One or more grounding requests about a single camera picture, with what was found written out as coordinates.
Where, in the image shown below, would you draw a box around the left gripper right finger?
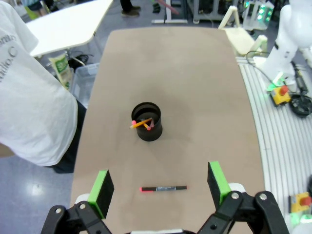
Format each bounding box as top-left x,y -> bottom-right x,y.
197,160 -> 291,234

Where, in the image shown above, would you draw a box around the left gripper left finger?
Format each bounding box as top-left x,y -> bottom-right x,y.
42,169 -> 116,234

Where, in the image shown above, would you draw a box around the yellow pencil pink eraser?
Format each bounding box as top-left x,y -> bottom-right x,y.
129,117 -> 153,130

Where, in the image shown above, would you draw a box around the person's right forearm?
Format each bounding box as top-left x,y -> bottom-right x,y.
0,143 -> 13,158

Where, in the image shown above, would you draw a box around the black mesh pen holder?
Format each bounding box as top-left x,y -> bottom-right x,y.
131,101 -> 163,142

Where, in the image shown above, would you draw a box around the white ribbed base platform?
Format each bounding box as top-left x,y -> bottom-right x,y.
235,56 -> 312,234

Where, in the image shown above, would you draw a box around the yellow emergency stop button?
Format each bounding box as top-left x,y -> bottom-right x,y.
289,192 -> 312,213
271,85 -> 291,107

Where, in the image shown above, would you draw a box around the black round coiled object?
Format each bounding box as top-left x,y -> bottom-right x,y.
289,94 -> 312,119

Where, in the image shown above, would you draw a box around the translucent plastic box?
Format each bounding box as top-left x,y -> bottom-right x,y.
70,62 -> 100,108

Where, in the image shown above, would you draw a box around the person in white T-shirt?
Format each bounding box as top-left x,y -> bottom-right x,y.
0,0 -> 87,174

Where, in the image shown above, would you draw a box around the small white box green light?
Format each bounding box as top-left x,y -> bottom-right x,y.
267,72 -> 286,92

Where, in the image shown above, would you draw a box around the pale bag green print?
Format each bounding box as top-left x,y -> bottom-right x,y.
48,52 -> 74,90

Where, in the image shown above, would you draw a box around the black cylindrical plug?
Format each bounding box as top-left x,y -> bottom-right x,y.
291,60 -> 310,95

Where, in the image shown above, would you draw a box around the white side table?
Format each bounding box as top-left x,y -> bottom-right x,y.
25,0 -> 188,59

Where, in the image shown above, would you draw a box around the grey wheeled cabinet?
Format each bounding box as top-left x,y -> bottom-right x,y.
192,0 -> 232,24

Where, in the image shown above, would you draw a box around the white machine green lights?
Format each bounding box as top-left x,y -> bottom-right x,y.
242,0 -> 277,31

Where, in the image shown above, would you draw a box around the pink rod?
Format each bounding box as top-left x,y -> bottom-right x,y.
156,0 -> 180,15

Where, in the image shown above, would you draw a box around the dark trousered legs brown shoes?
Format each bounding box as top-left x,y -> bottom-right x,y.
120,0 -> 142,18

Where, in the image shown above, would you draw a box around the bystander with patterned hat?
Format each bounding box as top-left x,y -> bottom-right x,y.
24,0 -> 53,14

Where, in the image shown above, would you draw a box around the cream wooden frame stand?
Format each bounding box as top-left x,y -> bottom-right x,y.
217,6 -> 269,59

